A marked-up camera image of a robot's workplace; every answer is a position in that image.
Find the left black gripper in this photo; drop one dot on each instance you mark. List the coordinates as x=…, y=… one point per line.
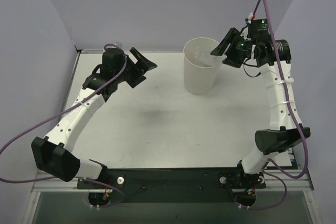
x=135, y=69

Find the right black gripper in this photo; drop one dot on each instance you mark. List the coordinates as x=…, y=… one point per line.
x=234, y=51

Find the clear unlabelled plastic bottle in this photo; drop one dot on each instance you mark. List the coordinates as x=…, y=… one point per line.
x=203, y=58

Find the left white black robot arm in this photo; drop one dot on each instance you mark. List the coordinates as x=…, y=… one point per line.
x=53, y=152

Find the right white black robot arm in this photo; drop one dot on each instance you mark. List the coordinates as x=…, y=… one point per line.
x=273, y=59

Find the white paper bin cup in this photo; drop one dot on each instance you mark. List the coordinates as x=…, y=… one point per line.
x=199, y=80

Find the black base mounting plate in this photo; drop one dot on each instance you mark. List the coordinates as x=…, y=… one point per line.
x=173, y=185

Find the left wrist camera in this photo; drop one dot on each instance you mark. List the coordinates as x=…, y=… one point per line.
x=119, y=44

